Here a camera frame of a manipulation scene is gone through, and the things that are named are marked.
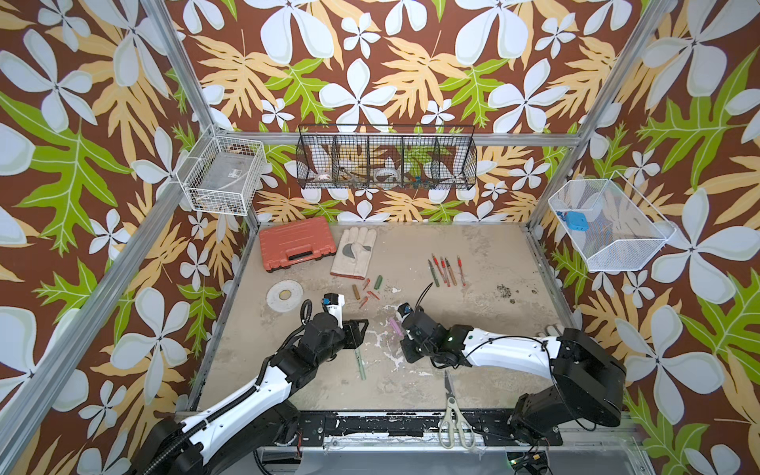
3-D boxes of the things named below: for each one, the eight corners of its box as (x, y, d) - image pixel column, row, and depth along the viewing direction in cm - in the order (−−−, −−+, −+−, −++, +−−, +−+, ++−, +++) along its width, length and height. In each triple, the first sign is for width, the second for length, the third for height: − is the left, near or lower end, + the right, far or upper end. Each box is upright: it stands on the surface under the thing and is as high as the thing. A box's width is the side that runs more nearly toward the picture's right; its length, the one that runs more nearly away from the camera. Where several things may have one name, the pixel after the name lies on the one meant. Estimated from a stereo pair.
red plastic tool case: (266, 273, 106) (262, 266, 103) (262, 238, 117) (258, 230, 113) (337, 255, 112) (336, 247, 108) (327, 223, 123) (325, 214, 119)
